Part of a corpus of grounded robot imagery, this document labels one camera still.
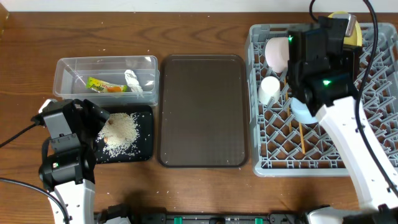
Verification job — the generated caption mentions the black plastic tray bin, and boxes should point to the black plastic tray bin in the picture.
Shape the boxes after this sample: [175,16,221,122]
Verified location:
[94,105,154,164]

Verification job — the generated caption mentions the white bowl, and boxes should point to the white bowl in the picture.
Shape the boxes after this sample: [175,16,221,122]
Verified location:
[264,37,289,73]

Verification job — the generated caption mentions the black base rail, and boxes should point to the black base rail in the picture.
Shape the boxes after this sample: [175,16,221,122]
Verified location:
[94,204,306,224]

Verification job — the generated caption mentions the pale green cup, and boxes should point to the pale green cup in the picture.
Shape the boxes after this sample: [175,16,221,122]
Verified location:
[257,76,280,105]

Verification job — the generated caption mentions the light blue saucer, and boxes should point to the light blue saucer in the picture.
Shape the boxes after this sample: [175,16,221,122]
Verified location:
[290,98,318,124]

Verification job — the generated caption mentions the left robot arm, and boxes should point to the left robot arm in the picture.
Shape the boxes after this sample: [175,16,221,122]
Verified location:
[32,99,109,223]

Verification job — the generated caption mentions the white tissue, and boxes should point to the white tissue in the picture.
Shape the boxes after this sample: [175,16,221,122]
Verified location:
[124,70,143,95]

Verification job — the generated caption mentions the rice pile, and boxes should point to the rice pile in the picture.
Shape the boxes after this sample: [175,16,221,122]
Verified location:
[97,113,140,158]

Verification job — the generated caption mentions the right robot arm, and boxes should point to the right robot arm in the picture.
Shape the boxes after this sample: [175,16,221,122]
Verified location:
[287,28,397,223]

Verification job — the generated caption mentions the grey dishwasher rack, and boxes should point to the grey dishwasher rack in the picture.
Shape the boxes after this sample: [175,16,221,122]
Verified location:
[245,23,397,177]

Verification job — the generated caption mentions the yellow green snack wrapper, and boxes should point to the yellow green snack wrapper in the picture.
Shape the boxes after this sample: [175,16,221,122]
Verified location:
[86,77,128,93]

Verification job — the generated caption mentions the clear plastic bin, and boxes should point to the clear plastic bin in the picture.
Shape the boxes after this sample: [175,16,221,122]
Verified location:
[53,55,160,107]

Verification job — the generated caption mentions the dark brown serving tray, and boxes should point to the dark brown serving tray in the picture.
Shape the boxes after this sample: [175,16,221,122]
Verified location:
[157,55,250,168]

